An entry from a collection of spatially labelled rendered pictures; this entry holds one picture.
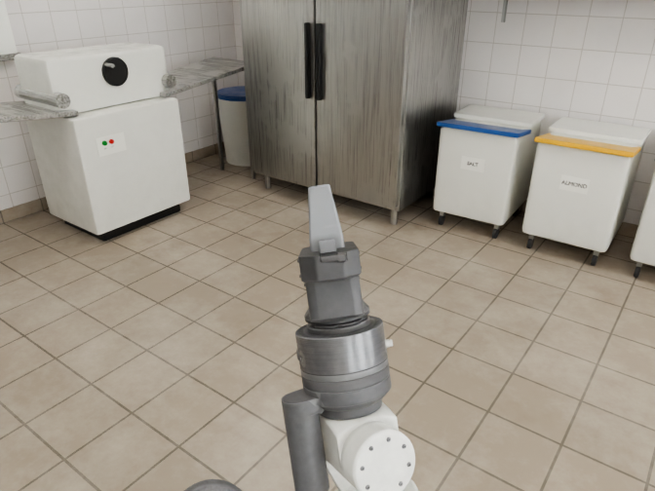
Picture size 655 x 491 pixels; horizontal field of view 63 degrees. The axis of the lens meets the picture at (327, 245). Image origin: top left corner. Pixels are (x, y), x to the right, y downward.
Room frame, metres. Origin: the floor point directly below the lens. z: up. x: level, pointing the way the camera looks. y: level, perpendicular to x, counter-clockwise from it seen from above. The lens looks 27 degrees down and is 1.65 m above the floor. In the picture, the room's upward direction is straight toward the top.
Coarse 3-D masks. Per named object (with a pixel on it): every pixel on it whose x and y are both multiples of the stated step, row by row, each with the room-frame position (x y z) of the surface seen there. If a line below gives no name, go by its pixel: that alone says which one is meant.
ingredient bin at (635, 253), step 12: (648, 192) 2.81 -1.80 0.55; (648, 204) 2.78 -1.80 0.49; (648, 216) 2.77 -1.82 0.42; (648, 228) 2.76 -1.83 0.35; (636, 240) 2.78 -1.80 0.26; (648, 240) 2.75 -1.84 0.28; (636, 252) 2.77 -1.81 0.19; (648, 252) 2.73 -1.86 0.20; (636, 264) 2.80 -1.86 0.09; (648, 264) 2.73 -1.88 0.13; (636, 276) 2.78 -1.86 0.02
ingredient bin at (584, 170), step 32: (576, 128) 3.36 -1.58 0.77; (608, 128) 3.36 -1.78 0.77; (640, 128) 3.36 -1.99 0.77; (544, 160) 3.13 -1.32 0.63; (576, 160) 3.02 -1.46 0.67; (608, 160) 2.93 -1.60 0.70; (544, 192) 3.11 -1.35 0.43; (576, 192) 3.00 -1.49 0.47; (608, 192) 2.90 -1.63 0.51; (544, 224) 3.08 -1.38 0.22; (576, 224) 2.98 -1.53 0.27; (608, 224) 2.88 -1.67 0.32
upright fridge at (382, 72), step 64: (256, 0) 4.16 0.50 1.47; (320, 0) 3.82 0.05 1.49; (384, 0) 3.54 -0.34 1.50; (448, 0) 3.87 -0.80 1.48; (256, 64) 4.18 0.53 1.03; (320, 64) 3.79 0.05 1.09; (384, 64) 3.52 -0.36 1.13; (448, 64) 3.95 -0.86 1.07; (256, 128) 4.20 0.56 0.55; (320, 128) 3.83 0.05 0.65; (384, 128) 3.51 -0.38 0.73; (384, 192) 3.49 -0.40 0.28
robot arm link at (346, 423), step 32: (320, 384) 0.39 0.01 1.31; (352, 384) 0.38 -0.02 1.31; (384, 384) 0.39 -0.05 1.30; (288, 416) 0.38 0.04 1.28; (320, 416) 0.39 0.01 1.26; (352, 416) 0.38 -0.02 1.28; (384, 416) 0.38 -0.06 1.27; (320, 448) 0.37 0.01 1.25; (352, 448) 0.35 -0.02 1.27; (384, 448) 0.35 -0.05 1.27; (320, 480) 0.35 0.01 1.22; (352, 480) 0.33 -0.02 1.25; (384, 480) 0.33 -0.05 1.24
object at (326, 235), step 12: (312, 192) 0.46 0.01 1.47; (324, 192) 0.46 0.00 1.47; (312, 204) 0.46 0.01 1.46; (324, 204) 0.46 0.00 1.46; (312, 216) 0.45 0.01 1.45; (324, 216) 0.45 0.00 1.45; (336, 216) 0.45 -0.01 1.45; (312, 228) 0.45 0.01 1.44; (324, 228) 0.45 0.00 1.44; (336, 228) 0.45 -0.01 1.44; (312, 240) 0.44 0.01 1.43; (324, 240) 0.44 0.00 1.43; (336, 240) 0.44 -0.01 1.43; (324, 252) 0.43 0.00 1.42
